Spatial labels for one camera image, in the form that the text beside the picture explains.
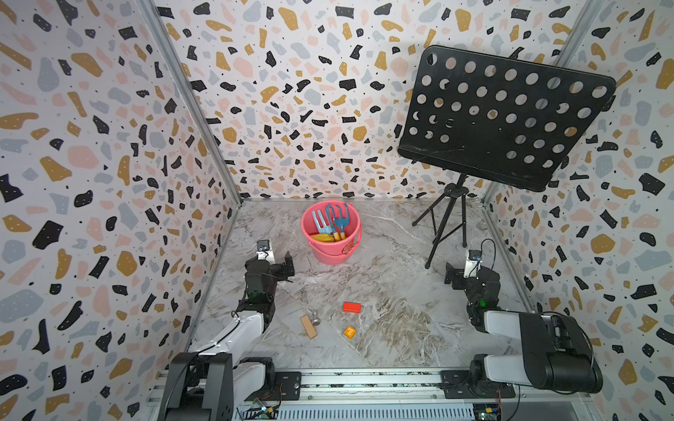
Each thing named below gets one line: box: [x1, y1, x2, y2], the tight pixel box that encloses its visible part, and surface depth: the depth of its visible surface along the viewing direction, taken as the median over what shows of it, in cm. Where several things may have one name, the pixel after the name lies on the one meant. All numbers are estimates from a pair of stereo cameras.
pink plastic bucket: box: [300, 199, 363, 266], surface depth 99 cm
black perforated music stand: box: [397, 45, 617, 269], surface depth 61 cm
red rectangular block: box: [342, 301, 363, 314], surface depth 92 cm
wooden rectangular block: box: [300, 313, 318, 340], surface depth 87 cm
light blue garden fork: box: [312, 205, 336, 236], surface depth 101 cm
